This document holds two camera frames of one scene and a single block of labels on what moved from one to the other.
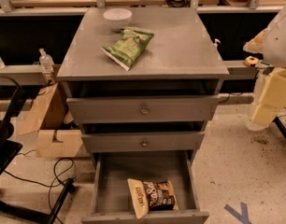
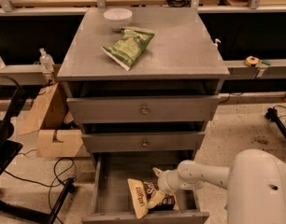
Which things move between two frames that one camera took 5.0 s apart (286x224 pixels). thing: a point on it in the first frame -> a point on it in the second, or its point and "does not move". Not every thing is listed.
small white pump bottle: [215, 45] does not move
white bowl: [117, 18] does not move
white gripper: [279, 44] -> [166, 181]
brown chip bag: [151, 196] does not move
